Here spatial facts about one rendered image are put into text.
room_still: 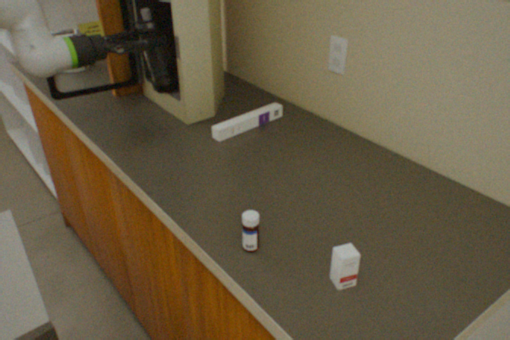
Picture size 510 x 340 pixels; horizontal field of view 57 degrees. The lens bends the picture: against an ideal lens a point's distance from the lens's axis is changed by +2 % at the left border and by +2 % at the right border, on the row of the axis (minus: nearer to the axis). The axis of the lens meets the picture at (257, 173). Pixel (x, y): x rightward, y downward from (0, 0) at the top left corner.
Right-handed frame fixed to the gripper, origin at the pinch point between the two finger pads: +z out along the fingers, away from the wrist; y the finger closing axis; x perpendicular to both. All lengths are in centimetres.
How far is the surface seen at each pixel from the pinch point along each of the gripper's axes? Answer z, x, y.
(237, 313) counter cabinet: -25, 41, -80
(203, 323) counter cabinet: -25, 60, -63
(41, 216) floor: -32, 120, 102
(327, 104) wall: 45, 22, -38
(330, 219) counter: 3, 26, -81
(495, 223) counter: 33, 26, -106
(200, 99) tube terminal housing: 7.8, 18.4, -15.0
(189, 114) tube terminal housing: 3.0, 22.4, -15.0
